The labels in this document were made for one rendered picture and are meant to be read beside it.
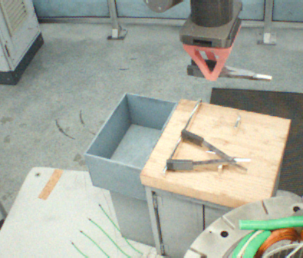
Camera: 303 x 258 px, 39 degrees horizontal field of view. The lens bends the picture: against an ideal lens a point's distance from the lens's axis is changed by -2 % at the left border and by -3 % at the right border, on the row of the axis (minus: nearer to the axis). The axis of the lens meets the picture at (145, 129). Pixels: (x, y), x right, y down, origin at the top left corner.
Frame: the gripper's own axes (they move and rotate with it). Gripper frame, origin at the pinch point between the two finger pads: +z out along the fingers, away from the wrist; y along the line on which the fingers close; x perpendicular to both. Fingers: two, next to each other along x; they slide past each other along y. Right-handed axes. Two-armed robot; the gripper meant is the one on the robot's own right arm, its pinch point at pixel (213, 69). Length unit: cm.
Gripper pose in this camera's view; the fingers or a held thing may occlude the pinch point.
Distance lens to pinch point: 67.1
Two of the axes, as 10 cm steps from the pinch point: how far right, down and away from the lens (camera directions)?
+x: 9.2, 1.8, -3.5
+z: 1.3, 7.1, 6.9
